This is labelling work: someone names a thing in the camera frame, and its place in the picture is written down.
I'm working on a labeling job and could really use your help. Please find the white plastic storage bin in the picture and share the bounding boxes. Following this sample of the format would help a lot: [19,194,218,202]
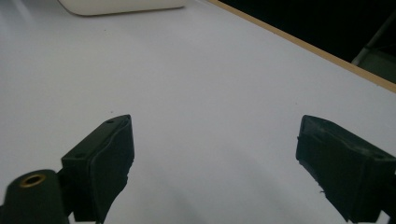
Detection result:
[57,0,188,17]

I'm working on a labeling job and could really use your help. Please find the wooden table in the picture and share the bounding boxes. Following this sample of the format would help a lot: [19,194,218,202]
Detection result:
[206,0,396,94]

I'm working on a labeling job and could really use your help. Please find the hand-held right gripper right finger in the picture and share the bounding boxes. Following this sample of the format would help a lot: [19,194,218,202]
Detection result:
[295,114,396,224]

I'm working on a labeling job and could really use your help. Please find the white table mat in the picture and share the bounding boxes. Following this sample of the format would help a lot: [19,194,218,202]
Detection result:
[0,0,396,224]

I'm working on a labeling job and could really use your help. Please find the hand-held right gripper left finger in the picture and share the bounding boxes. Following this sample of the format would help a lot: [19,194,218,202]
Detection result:
[61,114,135,223]

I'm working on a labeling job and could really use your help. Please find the grey metal table frame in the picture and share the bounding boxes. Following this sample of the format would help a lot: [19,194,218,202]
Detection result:
[351,11,396,84]

